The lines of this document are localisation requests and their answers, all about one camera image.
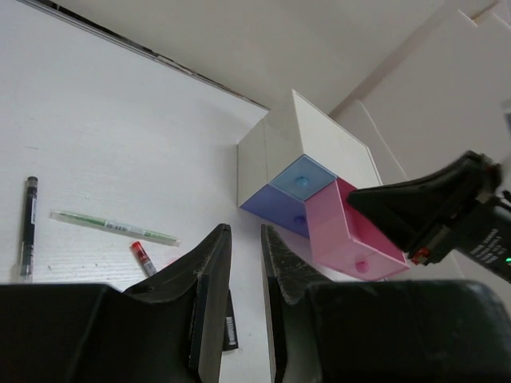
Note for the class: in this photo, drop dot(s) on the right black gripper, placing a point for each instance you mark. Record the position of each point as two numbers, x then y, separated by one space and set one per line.
451 209

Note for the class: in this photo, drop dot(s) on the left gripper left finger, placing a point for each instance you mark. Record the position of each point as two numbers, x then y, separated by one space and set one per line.
204 272

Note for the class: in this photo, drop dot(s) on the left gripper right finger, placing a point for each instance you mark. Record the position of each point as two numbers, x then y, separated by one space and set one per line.
293 353

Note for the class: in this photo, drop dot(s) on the pink drawer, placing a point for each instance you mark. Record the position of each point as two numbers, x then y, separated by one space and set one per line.
345 241

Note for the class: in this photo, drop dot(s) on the red pen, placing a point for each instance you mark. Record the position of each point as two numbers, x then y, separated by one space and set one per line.
143 258

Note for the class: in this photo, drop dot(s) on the light blue drawer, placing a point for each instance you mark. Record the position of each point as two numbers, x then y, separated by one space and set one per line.
303 178

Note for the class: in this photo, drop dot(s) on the green clear pen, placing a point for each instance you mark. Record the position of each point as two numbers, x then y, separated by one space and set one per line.
115 227

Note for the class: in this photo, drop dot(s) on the black gel pen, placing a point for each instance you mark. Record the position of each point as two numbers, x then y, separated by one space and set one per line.
28 229

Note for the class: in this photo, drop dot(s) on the purple blue drawer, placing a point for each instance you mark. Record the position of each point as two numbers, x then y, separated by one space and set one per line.
279 208

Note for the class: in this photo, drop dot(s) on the green highlighter marker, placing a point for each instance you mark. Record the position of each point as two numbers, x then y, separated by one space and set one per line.
231 341

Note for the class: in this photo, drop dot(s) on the white drawer cabinet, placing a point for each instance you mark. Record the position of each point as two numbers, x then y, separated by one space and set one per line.
299 150

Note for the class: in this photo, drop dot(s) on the back aluminium rail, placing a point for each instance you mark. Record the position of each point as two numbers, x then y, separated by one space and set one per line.
57 11

